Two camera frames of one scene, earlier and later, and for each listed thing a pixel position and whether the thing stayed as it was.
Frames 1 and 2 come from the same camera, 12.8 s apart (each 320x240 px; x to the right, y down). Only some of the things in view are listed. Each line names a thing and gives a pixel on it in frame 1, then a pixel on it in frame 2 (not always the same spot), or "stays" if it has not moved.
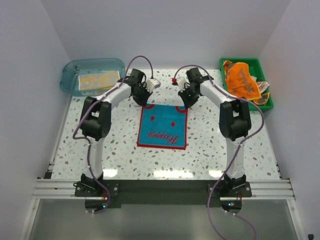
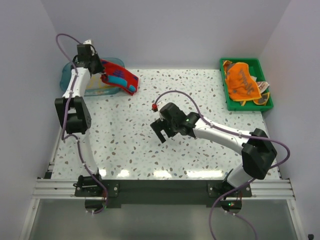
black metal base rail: x=141 y=192 stays
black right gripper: x=188 y=103 -> x=159 y=125
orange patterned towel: x=238 y=80 stays
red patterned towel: x=163 y=126 -> x=119 y=77
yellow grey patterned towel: x=98 y=81 stays
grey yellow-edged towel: x=264 y=95 stays
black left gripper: x=143 y=102 -> x=100 y=68
